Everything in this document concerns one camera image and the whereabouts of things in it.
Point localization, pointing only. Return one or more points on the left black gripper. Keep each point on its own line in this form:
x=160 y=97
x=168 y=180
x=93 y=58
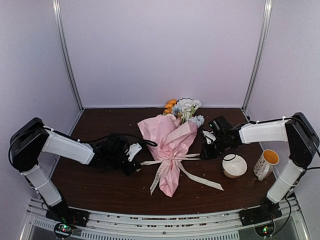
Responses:
x=134 y=165

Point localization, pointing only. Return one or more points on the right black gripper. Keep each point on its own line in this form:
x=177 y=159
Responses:
x=208 y=154

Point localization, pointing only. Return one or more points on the cream printed ribbon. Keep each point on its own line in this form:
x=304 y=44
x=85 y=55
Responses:
x=168 y=174

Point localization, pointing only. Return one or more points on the blue hydrangea flower stem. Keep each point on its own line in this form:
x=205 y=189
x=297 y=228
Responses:
x=197 y=120

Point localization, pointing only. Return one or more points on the pink wrapping paper sheet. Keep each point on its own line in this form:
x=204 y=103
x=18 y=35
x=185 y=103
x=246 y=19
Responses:
x=171 y=137

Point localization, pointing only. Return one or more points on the white flower stem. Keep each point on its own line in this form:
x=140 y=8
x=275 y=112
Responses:
x=184 y=114

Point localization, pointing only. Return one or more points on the orange flower stem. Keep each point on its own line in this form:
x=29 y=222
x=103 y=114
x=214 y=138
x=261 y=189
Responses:
x=169 y=107

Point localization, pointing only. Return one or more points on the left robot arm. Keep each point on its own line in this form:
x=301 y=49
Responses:
x=111 y=152

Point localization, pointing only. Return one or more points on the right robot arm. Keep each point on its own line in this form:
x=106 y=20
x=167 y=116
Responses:
x=294 y=131

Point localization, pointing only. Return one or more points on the round white bowl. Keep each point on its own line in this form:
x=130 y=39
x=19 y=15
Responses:
x=234 y=166

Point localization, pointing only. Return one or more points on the white mug yellow inside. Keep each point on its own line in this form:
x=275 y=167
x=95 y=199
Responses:
x=265 y=164

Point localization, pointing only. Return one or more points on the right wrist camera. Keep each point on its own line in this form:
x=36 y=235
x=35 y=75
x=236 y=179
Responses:
x=208 y=136

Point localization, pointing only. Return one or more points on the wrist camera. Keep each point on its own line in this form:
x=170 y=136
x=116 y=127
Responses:
x=132 y=151
x=208 y=136

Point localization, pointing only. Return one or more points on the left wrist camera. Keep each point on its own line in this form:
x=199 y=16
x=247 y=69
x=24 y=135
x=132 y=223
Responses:
x=132 y=151

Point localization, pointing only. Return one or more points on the aluminium front rail base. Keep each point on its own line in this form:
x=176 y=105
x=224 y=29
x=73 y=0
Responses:
x=225 y=225

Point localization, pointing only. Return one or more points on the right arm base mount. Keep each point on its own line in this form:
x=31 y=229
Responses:
x=253 y=216

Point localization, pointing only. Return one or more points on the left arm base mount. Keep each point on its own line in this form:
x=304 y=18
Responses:
x=74 y=217

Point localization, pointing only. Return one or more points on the right aluminium frame post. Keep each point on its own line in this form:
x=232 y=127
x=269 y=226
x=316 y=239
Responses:
x=263 y=35

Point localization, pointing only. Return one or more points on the aluminium frame post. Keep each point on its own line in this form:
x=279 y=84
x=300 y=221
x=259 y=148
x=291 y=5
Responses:
x=65 y=53
x=263 y=35

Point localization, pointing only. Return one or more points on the left aluminium frame post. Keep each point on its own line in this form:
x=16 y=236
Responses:
x=65 y=53

